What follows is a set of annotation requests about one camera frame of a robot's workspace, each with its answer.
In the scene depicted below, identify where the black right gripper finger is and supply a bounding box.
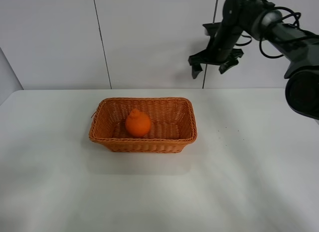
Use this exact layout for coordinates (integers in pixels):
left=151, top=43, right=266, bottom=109
left=188, top=51, right=209, bottom=79
left=219, top=49, right=243, bottom=74

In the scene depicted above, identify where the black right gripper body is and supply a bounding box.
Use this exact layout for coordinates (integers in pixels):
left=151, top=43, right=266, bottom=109
left=203, top=21, right=243, bottom=64

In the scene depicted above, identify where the orange citrus fruit with stem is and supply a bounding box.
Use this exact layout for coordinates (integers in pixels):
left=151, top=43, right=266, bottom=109
left=125, top=109, right=152, bottom=137

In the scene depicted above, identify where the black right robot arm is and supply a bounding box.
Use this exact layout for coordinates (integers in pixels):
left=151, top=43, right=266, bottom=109
left=204, top=0, right=319, bottom=120

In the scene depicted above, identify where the orange woven wicker basket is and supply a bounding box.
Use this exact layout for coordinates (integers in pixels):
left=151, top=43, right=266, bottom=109
left=89, top=97, right=197, bottom=153

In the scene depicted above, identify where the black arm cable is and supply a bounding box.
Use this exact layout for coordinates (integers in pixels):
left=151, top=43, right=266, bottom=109
left=235, top=12, right=319, bottom=59

